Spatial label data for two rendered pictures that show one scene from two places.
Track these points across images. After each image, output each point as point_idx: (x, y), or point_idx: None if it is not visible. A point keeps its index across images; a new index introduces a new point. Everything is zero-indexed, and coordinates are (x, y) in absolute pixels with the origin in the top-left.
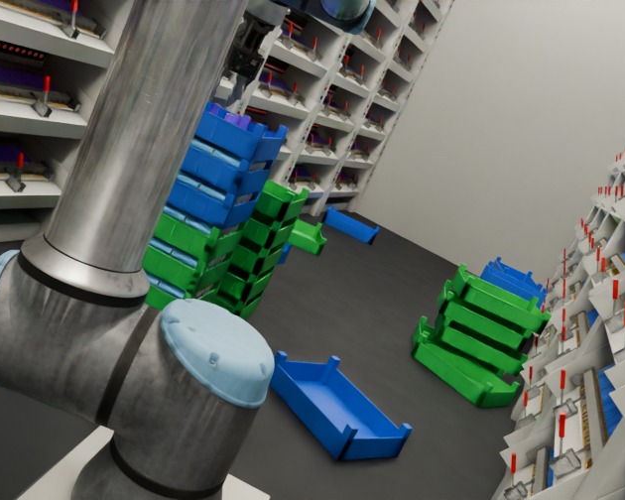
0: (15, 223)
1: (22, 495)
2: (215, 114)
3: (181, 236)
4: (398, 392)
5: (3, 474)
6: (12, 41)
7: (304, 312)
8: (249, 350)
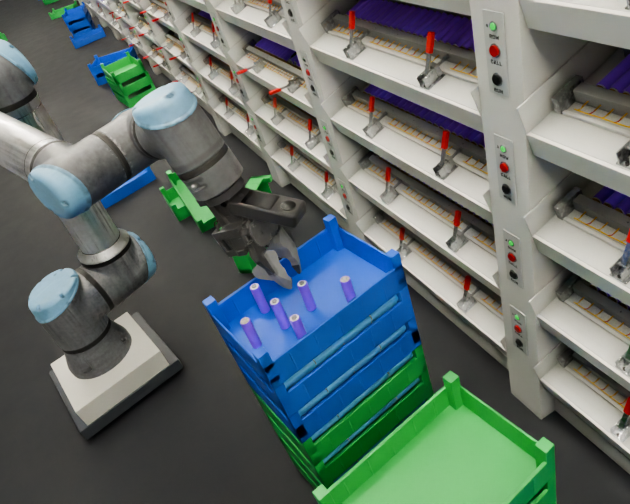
0: (495, 347)
1: (129, 315)
2: (300, 293)
3: None
4: None
5: (192, 344)
6: (397, 165)
7: None
8: (37, 295)
